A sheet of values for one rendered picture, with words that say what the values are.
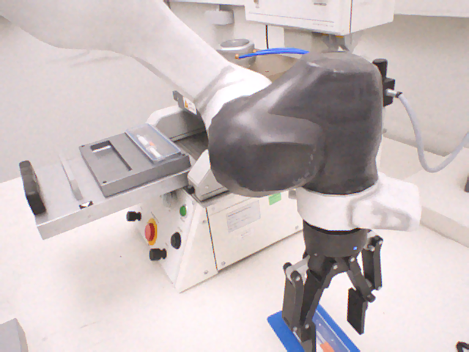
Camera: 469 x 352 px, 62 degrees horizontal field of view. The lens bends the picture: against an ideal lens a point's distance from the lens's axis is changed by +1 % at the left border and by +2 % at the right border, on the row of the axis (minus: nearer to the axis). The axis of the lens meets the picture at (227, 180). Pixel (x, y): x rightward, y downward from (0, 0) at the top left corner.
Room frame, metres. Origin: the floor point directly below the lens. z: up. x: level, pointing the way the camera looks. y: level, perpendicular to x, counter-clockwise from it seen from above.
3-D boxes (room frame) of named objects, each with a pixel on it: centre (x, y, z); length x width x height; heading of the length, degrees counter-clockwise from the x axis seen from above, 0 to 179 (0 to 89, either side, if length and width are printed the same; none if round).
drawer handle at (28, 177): (0.61, 0.35, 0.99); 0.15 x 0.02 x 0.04; 26
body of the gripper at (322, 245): (0.36, -0.12, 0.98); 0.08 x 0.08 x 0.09
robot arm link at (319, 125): (0.35, -0.07, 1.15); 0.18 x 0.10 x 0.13; 91
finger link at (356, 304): (0.37, -0.16, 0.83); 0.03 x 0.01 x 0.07; 20
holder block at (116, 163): (0.69, 0.18, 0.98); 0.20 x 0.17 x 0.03; 26
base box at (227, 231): (0.78, -0.05, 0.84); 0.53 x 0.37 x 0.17; 116
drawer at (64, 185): (0.67, 0.22, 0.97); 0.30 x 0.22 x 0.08; 116
